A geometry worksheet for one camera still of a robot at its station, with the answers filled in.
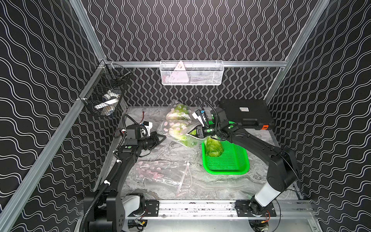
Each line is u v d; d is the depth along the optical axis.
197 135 0.73
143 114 1.17
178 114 1.06
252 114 1.16
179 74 0.90
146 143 0.69
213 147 0.88
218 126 0.65
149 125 0.76
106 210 0.40
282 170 0.45
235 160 0.92
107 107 0.82
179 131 0.77
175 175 0.86
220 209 0.76
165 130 0.80
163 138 0.79
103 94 0.87
